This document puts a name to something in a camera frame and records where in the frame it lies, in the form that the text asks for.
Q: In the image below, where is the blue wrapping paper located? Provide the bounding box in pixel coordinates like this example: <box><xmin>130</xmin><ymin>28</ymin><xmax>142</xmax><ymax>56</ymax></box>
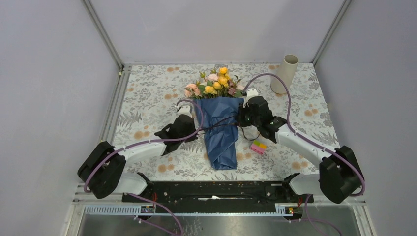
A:
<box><xmin>195</xmin><ymin>97</ymin><xmax>243</xmax><ymax>170</ymax></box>

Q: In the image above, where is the brown ribbon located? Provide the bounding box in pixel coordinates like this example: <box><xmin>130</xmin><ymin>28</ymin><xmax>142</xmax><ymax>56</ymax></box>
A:
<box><xmin>197</xmin><ymin>117</ymin><xmax>260</xmax><ymax>141</ymax></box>

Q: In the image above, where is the artificial flower bunch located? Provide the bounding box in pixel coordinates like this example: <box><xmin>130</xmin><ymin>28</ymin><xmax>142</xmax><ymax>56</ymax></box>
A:
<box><xmin>184</xmin><ymin>67</ymin><xmax>243</xmax><ymax>99</ymax></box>

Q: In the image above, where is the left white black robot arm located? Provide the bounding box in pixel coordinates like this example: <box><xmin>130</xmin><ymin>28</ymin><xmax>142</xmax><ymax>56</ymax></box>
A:
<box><xmin>77</xmin><ymin>112</ymin><xmax>197</xmax><ymax>202</ymax></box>

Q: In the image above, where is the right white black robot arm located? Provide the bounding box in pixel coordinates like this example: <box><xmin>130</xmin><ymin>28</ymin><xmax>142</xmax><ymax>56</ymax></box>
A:
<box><xmin>237</xmin><ymin>94</ymin><xmax>365</xmax><ymax>204</ymax></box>

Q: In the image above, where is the beige cylindrical vase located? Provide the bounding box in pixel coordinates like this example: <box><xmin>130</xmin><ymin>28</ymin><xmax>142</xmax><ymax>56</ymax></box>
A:
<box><xmin>270</xmin><ymin>55</ymin><xmax>298</xmax><ymax>94</ymax></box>

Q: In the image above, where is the colourful toy brick block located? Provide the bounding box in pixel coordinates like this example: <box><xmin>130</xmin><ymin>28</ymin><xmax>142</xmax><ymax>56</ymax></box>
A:
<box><xmin>249</xmin><ymin>140</ymin><xmax>267</xmax><ymax>155</ymax></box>

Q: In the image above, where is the floral patterned table mat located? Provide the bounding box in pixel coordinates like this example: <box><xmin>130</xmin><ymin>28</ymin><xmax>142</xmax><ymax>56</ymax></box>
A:
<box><xmin>113</xmin><ymin>63</ymin><xmax>339</xmax><ymax>181</ymax></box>

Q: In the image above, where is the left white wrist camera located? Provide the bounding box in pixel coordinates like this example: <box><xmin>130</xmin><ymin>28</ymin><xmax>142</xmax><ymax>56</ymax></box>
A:
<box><xmin>177</xmin><ymin>105</ymin><xmax>193</xmax><ymax>118</ymax></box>

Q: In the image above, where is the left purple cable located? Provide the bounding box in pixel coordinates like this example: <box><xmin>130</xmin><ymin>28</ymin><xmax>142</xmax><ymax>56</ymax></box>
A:
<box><xmin>83</xmin><ymin>99</ymin><xmax>204</xmax><ymax>236</ymax></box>

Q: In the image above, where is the purple cable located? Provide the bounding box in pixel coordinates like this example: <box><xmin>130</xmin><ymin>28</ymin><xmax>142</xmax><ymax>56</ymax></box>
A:
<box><xmin>83</xmin><ymin>99</ymin><xmax>204</xmax><ymax>236</ymax></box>
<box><xmin>241</xmin><ymin>73</ymin><xmax>366</xmax><ymax>236</ymax></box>

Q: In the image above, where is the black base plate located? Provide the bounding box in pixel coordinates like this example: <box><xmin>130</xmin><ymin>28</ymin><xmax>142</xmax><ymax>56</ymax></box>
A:
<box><xmin>139</xmin><ymin>181</ymin><xmax>314</xmax><ymax>213</ymax></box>

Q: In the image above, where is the white slotted cable duct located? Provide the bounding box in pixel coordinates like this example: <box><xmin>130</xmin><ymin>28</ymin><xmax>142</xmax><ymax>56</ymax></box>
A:
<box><xmin>84</xmin><ymin>204</ymin><xmax>293</xmax><ymax>217</ymax></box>

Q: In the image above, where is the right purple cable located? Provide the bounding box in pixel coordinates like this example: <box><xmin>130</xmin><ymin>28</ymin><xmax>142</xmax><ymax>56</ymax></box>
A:
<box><xmin>241</xmin><ymin>73</ymin><xmax>366</xmax><ymax>236</ymax></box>

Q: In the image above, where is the left aluminium frame post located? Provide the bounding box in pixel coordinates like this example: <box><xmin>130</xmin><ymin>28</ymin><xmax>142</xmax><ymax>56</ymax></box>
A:
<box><xmin>81</xmin><ymin>0</ymin><xmax>124</xmax><ymax>71</ymax></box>

